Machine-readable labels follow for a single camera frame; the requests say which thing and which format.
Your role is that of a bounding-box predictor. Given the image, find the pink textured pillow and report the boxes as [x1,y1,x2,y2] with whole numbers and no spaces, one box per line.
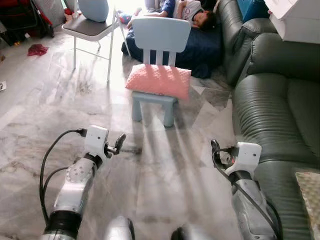
[125,64,192,101]

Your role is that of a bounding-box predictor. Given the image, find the dark green leather sofa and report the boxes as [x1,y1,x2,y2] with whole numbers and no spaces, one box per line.
[216,0,320,240]

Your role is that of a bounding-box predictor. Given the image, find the blue sofa cushion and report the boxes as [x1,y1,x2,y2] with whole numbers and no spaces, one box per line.
[237,0,271,23]

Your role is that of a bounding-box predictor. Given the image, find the silver left robot leg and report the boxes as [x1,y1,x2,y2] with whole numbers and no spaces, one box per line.
[102,215,136,240]

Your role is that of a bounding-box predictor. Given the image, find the beige patterned cushion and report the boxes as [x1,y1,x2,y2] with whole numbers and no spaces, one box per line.
[295,171,320,240]

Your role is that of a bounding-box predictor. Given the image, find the navy blue floor mattress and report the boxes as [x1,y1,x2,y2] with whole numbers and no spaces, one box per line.
[121,22,225,80]

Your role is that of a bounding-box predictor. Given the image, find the light blue child chair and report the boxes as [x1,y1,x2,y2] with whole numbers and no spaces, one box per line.
[131,16,192,128]

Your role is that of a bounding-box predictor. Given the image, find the grey folding chair white legs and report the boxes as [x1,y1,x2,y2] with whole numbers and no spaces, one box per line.
[62,0,132,84]

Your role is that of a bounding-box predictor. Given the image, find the red cloth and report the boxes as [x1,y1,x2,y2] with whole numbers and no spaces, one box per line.
[27,43,50,57]

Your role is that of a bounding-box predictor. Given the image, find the light blue round cushion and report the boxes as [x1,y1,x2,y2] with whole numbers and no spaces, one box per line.
[77,0,110,23]

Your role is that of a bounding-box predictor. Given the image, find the sleeping child in white shirt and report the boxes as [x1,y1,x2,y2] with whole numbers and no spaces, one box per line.
[172,0,219,31]

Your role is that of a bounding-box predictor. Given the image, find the person in blue clothes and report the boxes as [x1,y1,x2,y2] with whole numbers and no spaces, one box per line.
[127,0,177,29]

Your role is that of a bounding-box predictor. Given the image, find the grey striped bag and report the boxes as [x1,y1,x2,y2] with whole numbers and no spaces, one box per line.
[32,0,67,27]

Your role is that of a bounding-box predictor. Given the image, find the white box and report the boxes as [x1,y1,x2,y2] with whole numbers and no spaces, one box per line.
[263,0,320,45]

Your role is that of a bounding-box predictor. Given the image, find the black and red stroller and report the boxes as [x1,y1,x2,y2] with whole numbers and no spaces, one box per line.
[0,0,55,42]

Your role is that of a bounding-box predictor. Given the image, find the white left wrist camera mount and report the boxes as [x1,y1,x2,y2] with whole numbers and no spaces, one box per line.
[83,125,110,160]

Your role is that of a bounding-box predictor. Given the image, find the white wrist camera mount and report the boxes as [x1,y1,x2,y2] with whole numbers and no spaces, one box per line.
[83,125,110,160]
[224,142,263,176]

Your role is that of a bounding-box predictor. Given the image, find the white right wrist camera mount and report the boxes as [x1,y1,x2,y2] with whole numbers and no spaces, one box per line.
[224,142,263,176]

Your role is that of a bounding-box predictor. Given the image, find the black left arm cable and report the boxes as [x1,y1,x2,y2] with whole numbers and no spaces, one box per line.
[38,128,89,225]

